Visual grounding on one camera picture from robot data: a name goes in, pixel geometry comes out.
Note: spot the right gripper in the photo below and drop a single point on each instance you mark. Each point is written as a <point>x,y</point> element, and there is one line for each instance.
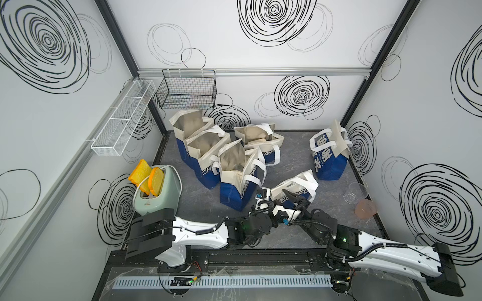
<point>296,199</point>

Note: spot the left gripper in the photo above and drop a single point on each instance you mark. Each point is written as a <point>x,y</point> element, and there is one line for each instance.
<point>271,215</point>

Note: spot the blue beige takeout bag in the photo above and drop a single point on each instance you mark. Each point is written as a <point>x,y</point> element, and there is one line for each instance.
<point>203,149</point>
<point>187,123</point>
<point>264,137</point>
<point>303,185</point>
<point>241,172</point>
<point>330,149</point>

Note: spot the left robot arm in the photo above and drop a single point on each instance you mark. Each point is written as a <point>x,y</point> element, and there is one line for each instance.
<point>165,237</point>

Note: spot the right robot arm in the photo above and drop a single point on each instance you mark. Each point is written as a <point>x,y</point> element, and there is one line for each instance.
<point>346,246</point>

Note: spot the clear plastic cup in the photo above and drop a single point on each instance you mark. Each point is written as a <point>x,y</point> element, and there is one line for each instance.
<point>355,193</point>

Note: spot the pink plastic cup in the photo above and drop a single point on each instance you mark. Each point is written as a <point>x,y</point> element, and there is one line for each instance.
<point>365,209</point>

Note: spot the mint green toaster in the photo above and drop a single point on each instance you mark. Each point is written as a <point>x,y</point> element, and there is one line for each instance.
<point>168,197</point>

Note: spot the front yellow toast slice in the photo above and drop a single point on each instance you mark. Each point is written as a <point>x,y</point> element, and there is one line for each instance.
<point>155,181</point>

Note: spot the yellow toast slice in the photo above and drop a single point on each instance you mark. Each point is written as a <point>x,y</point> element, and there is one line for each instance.
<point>155,181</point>
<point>140,173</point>

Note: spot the rear yellow toast slice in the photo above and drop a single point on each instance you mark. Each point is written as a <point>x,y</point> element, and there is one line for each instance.
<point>140,173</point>

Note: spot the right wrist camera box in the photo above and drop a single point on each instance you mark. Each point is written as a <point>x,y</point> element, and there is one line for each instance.
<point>291,215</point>

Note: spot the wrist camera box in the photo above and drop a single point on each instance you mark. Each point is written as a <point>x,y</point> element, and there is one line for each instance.
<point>262,198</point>
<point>291,215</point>

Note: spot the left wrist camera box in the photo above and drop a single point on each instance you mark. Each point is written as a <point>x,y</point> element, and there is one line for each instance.
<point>262,198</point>

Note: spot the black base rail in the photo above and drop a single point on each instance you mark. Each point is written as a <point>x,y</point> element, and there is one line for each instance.
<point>314,260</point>

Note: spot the slotted grey cable duct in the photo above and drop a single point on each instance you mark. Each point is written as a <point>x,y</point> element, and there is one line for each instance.
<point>224,281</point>

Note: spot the black wire basket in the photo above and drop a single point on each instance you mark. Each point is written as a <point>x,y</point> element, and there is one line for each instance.
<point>187,89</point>

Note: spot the white wire mesh shelf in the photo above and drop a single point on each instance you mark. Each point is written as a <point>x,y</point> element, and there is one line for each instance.
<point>119,129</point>

